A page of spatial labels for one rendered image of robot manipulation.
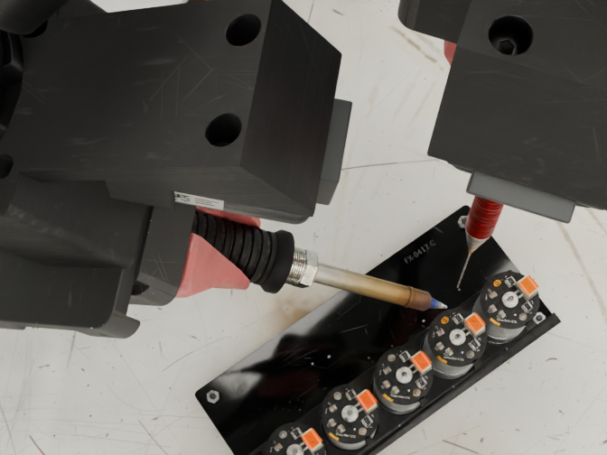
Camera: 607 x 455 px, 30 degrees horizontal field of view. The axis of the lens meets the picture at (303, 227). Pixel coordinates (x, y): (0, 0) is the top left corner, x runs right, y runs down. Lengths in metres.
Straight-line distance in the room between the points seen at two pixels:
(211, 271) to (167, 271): 0.03
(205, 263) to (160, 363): 0.19
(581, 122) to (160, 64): 0.11
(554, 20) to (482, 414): 0.35
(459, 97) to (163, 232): 0.15
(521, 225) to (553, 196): 0.33
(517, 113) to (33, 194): 0.14
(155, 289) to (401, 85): 0.27
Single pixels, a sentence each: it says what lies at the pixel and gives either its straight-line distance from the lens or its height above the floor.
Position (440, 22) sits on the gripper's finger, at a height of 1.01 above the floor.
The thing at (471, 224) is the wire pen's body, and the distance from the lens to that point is 0.42.
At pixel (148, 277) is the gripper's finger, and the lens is 0.34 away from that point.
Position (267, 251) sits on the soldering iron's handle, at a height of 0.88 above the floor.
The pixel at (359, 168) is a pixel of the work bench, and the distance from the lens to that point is 0.57.
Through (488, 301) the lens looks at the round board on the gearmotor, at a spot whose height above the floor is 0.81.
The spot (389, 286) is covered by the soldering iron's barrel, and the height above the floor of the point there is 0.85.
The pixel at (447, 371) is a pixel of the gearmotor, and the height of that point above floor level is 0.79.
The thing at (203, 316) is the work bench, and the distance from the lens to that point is 0.56.
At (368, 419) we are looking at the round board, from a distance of 0.48.
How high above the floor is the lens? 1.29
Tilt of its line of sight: 75 degrees down
